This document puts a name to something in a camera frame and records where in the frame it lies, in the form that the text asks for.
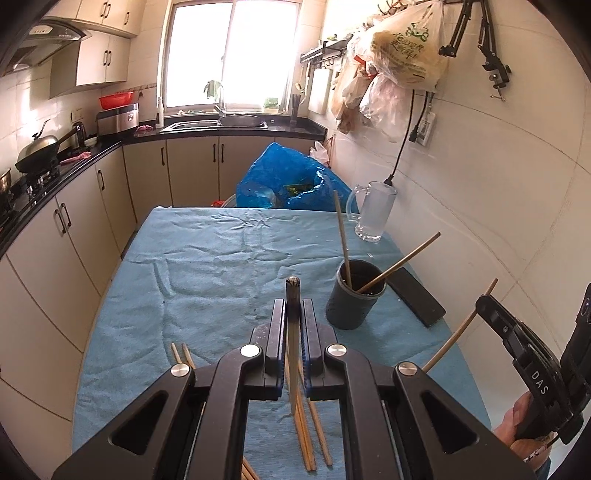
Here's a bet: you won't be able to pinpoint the black wok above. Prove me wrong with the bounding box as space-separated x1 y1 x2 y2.
15 119 79 174

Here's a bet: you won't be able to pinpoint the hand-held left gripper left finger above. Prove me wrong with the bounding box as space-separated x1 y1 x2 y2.
51 299 288 480

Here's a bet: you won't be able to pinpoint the black kitchen countertop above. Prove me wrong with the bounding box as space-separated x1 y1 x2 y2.
0 116 328 257

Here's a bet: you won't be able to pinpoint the kitchen window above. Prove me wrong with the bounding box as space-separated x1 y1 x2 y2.
159 0 326 116

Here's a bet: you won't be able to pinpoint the stainless steel countertop appliance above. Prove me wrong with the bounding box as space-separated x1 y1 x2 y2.
96 104 140 137

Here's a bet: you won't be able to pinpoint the cream base cabinets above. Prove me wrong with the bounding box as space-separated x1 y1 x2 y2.
0 134 333 416

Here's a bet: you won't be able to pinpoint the yellowish printed plastic bag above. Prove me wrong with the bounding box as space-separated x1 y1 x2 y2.
372 0 450 90

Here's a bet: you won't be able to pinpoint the dark grey utensil cup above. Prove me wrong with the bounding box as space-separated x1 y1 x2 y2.
325 259 387 330

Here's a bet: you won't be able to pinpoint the stainless steel sink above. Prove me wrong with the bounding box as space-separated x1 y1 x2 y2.
161 114 269 133

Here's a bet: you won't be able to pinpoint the range hood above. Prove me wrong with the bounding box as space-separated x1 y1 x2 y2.
0 16 93 70

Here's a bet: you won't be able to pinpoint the white cutting board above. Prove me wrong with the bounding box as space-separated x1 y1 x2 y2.
307 68 334 116

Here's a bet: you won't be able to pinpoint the hanging clear plastic bags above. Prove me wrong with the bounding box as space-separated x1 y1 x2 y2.
330 28 413 142

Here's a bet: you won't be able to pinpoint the red plastic basin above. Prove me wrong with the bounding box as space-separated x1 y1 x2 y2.
98 91 134 110

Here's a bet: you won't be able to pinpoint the black smartphone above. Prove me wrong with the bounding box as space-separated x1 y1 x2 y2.
387 267 447 328

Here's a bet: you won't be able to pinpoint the person's right hand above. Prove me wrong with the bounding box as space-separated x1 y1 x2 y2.
493 394 552 472

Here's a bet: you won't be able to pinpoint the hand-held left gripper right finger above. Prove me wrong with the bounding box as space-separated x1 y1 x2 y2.
300 299 539 480

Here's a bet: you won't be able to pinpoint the blue towel table cover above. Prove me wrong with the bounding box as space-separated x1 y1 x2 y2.
71 206 492 480

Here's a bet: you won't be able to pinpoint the gas stove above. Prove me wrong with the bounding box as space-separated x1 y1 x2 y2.
0 166 63 217

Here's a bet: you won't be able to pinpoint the cream wall cabinets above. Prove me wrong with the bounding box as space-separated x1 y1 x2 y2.
48 0 148 97

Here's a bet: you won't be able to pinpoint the white wall socket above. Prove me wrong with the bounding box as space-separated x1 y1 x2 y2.
413 111 437 147

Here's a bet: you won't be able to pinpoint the black power cable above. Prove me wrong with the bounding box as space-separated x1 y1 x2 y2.
385 90 428 185

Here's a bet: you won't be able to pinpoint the blue plastic bag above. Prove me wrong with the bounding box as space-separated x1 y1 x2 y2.
236 142 358 213

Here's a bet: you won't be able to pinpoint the black wall rack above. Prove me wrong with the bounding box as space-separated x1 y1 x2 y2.
300 39 354 65

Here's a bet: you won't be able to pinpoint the clear glass mug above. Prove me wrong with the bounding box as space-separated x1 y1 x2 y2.
349 181 398 243

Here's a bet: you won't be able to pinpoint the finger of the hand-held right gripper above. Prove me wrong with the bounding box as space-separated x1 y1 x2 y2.
475 295 561 402

